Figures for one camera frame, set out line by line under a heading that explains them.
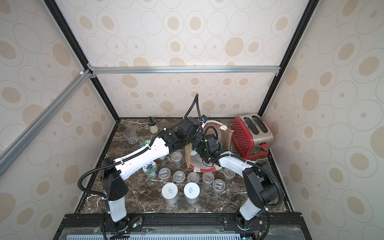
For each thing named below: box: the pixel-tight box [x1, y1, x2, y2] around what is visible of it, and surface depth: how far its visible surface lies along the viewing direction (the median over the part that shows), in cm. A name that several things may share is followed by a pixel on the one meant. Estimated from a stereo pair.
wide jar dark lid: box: [183, 182, 201, 204], surface depth 76 cm
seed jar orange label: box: [173, 170, 186, 185], surface depth 85 cm
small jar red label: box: [158, 167, 171, 182], surface depth 87 cm
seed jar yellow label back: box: [223, 168, 236, 180], surface depth 87 cm
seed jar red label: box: [202, 172, 215, 186], surface depth 85 cm
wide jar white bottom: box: [161, 182, 179, 205], surface depth 77 cm
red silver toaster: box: [231, 113, 274, 159], surface depth 91 cm
